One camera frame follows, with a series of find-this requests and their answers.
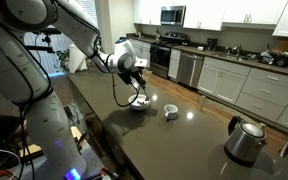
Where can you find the white bowl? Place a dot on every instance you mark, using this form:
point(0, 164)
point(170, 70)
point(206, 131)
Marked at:
point(139, 105)

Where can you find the steel electric kettle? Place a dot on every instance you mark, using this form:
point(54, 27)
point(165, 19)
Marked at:
point(245, 140)

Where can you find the steel dishwasher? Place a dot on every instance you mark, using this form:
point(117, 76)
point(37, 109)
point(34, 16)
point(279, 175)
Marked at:
point(189, 68)

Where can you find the white base cabinet with drawers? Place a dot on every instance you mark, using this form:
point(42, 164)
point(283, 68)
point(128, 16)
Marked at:
point(264, 90)

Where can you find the black camera on tripod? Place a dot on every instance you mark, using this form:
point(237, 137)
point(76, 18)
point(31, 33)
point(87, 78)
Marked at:
point(47, 40)

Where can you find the steel microwave oven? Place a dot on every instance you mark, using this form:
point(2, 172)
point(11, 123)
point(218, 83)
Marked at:
point(172, 15)

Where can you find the black power adapter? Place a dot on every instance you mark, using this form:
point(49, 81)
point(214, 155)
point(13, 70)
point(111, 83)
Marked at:
point(69, 112)

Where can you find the black coffee maker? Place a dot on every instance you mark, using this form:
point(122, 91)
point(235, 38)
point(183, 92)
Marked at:
point(212, 44)

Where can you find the metal sink faucet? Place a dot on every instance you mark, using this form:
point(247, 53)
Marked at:
point(237, 50)

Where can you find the pile of kitchen clutter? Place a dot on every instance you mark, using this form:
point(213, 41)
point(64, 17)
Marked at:
point(274, 58)

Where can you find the green house plant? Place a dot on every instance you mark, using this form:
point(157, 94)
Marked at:
point(62, 58)

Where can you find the dark bottle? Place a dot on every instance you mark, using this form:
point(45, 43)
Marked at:
point(157, 35)

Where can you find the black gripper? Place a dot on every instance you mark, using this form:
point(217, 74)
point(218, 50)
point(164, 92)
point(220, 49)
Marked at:
point(134, 76)

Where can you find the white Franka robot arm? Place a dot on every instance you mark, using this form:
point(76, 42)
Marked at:
point(14, 73)

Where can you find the narrow white base cabinet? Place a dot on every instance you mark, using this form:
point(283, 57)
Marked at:
point(174, 63)

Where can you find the black steel stove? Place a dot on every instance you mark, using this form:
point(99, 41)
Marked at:
point(160, 56)

